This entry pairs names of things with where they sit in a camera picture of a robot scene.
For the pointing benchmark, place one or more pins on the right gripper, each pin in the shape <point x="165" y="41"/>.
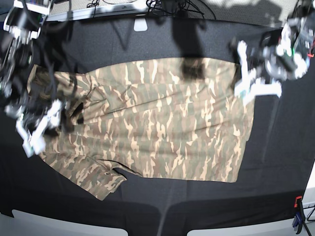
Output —
<point x="58" y="114"/>

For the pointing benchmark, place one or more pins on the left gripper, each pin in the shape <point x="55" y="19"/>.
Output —
<point x="256" y="72"/>

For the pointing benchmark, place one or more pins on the camouflage t-shirt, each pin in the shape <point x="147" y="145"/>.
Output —
<point x="170" y="118"/>

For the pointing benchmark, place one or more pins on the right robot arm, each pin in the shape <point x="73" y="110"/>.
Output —
<point x="37" y="108"/>

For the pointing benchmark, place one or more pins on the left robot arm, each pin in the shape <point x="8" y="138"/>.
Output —
<point x="278" y="57"/>

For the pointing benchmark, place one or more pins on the black table cloth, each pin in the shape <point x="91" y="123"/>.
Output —
<point x="277" y="164"/>

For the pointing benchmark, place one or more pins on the blue clamp bottom right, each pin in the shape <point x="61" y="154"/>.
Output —
<point x="299" y="217"/>

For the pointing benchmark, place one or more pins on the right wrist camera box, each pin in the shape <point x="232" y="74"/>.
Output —
<point x="33" y="145"/>

